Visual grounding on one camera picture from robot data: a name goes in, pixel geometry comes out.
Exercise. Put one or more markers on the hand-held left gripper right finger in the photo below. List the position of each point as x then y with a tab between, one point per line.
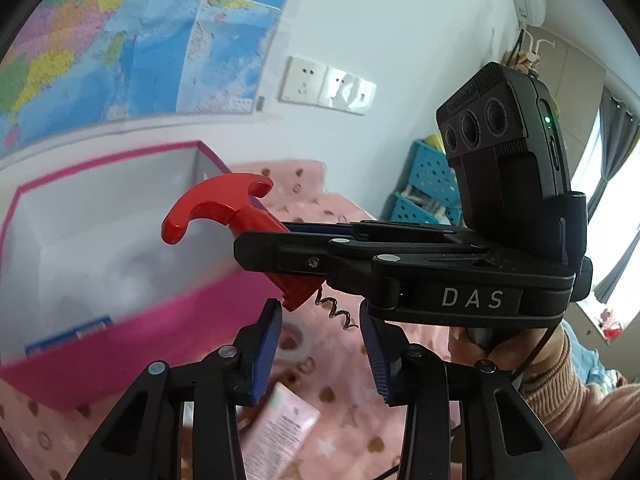
375	355

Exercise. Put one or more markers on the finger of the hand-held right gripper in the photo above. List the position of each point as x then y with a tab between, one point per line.
400	237
280	255

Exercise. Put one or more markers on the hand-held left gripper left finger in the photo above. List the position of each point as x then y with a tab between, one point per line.
265	350

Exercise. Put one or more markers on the red corkscrew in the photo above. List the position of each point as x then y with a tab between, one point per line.
210	200

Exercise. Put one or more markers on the pink cardboard box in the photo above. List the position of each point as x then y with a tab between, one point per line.
125	350

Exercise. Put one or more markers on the dark blue white medicine box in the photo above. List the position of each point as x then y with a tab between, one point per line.
70	335

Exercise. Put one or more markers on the person's right hand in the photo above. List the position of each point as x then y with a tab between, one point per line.
520	350

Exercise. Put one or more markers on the blue perforated plastic basket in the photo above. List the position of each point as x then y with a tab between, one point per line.
432	175
415	210

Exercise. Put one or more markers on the white tape roll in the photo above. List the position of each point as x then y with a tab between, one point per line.
300	355

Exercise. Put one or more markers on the yellow plastic item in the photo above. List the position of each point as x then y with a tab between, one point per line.
434	142

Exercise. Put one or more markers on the pink printed blanket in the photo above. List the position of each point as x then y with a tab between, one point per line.
340	440

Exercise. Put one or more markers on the grey curtain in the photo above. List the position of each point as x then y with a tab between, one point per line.
615	135

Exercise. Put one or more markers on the white wall hook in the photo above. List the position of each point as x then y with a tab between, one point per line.
537	45

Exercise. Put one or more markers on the white wall switch panel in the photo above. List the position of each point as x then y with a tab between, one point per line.
350	92

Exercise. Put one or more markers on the white wall socket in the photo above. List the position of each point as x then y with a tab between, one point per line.
300	80

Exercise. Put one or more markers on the colourful wall map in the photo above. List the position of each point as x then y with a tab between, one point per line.
125	35

